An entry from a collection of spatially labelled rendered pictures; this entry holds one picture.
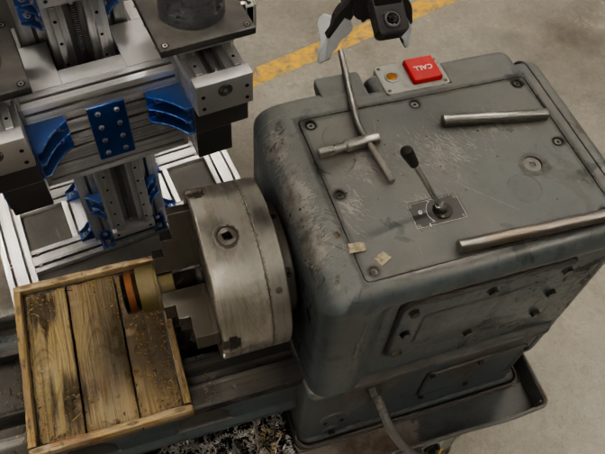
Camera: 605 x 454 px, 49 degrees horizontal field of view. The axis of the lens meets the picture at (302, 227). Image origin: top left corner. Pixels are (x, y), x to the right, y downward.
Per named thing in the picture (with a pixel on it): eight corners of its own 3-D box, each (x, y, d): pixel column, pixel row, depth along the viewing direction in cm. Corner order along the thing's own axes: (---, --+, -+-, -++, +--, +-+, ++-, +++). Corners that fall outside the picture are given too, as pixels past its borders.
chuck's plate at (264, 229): (243, 219, 145) (248, 144, 116) (284, 358, 133) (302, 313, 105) (228, 222, 144) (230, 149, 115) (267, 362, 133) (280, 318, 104)
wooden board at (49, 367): (158, 262, 148) (156, 253, 144) (194, 416, 129) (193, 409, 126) (17, 295, 141) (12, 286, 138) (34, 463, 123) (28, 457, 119)
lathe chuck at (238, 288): (228, 222, 144) (229, 148, 115) (267, 362, 133) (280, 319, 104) (186, 232, 142) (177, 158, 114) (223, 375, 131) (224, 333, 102)
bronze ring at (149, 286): (166, 247, 120) (114, 259, 118) (176, 291, 115) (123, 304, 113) (171, 273, 127) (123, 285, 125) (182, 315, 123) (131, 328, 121)
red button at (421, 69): (428, 61, 133) (430, 53, 131) (441, 82, 130) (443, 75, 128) (401, 67, 131) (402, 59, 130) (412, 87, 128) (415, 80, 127)
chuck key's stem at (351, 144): (320, 162, 116) (380, 146, 119) (320, 154, 114) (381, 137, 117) (315, 153, 117) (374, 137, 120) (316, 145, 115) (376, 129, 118)
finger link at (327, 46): (310, 42, 108) (347, -1, 103) (321, 68, 105) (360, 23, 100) (295, 36, 106) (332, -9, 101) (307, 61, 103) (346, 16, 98)
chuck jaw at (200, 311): (221, 276, 119) (239, 332, 112) (223, 292, 123) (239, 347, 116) (160, 292, 117) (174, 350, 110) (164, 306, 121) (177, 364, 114)
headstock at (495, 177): (474, 160, 169) (526, 40, 137) (571, 325, 145) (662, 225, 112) (248, 213, 157) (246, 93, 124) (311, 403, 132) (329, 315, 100)
